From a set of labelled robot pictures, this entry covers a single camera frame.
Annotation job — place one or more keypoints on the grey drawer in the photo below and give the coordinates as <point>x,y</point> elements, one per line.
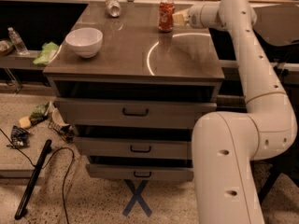
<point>139,172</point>
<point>130,148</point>
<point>125,113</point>

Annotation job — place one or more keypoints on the clear plastic water bottle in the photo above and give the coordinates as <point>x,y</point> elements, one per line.
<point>17,41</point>

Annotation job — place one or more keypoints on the green snack bag on floor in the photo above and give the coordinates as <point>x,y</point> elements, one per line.
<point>39,114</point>

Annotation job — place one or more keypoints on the middle grey drawer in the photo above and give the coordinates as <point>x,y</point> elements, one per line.
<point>130,148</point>

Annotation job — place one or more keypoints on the top grey drawer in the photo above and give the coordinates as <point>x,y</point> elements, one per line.
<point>125,113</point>

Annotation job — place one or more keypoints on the silver can lying down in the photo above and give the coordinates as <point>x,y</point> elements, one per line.
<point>113,8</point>

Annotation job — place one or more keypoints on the black office chair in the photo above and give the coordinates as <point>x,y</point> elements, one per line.
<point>277,29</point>

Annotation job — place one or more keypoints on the blue tape cross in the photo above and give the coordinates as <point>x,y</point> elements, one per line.
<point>136,198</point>

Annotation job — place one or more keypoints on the yellow sponge on floor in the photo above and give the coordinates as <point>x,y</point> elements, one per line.
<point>25,123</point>

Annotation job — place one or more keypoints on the bottom grey drawer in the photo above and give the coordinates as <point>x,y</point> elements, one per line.
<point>139,172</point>

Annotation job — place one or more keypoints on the grey drawer cabinet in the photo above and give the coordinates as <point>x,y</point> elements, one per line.
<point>138,63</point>

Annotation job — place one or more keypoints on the red coke can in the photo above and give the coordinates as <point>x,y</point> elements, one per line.
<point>166,10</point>

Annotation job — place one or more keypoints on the black bar on floor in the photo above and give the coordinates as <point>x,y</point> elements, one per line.
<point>21,210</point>

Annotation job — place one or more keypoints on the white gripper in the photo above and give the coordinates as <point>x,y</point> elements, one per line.
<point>194,18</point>

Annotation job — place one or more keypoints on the white ceramic bowl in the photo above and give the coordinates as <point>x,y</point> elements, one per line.
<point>85,42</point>

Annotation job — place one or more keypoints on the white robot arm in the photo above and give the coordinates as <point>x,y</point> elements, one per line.
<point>225,143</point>

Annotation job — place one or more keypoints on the blue snack bag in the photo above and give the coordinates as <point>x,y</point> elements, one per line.
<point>18,137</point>

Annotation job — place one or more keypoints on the brown bowl on shelf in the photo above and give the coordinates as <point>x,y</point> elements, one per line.
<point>6,47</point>

